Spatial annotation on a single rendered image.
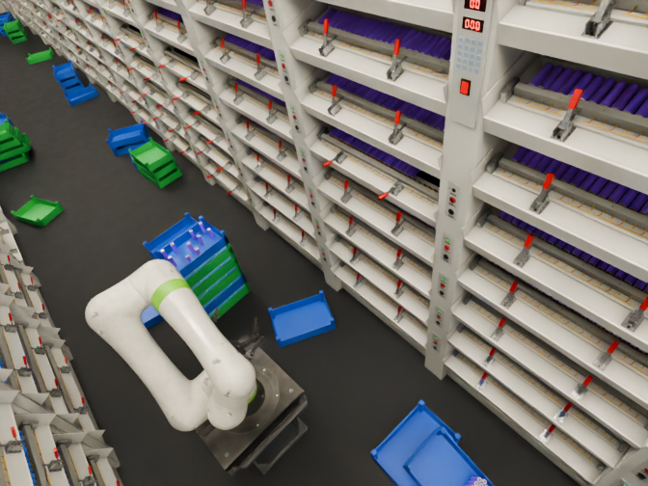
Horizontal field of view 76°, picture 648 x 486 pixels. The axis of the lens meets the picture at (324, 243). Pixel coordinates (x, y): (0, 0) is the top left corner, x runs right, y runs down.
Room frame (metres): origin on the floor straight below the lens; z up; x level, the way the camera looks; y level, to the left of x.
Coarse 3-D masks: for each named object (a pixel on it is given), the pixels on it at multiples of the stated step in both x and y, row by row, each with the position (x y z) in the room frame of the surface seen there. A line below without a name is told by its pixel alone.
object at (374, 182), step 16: (320, 128) 1.38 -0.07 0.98; (320, 144) 1.34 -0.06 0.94; (352, 176) 1.15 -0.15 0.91; (368, 176) 1.10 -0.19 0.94; (384, 176) 1.07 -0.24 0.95; (416, 176) 1.02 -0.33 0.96; (384, 192) 1.01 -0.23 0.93; (400, 192) 0.98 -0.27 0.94; (416, 208) 0.90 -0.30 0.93; (432, 208) 0.88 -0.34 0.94; (432, 224) 0.85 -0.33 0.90
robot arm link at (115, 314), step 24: (120, 288) 0.82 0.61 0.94; (96, 312) 0.75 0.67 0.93; (120, 312) 0.76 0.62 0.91; (120, 336) 0.71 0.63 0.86; (144, 336) 0.73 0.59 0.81; (144, 360) 0.68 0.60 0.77; (168, 360) 0.70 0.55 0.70; (168, 384) 0.63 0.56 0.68; (192, 384) 0.65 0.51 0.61; (168, 408) 0.58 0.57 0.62; (192, 408) 0.58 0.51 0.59
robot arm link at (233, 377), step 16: (176, 304) 0.74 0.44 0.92; (192, 304) 0.74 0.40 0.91; (176, 320) 0.69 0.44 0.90; (192, 320) 0.68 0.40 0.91; (208, 320) 0.68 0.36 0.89; (192, 336) 0.64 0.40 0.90; (208, 336) 0.63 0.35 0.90; (208, 352) 0.58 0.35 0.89; (224, 352) 0.57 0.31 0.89; (208, 368) 0.54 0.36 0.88; (224, 368) 0.52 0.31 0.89; (240, 368) 0.52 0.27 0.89; (224, 384) 0.49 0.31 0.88; (240, 384) 0.48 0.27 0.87; (224, 400) 0.47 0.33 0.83; (240, 400) 0.47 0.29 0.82
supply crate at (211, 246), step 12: (192, 228) 1.59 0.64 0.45; (204, 228) 1.61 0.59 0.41; (180, 240) 1.54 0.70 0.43; (192, 240) 1.55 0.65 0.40; (204, 240) 1.53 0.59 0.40; (216, 240) 1.51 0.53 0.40; (228, 240) 1.48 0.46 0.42; (156, 252) 1.44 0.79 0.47; (168, 252) 1.49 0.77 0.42; (180, 252) 1.48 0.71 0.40; (204, 252) 1.40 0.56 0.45; (216, 252) 1.43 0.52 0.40; (180, 264) 1.39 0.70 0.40; (192, 264) 1.35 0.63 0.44
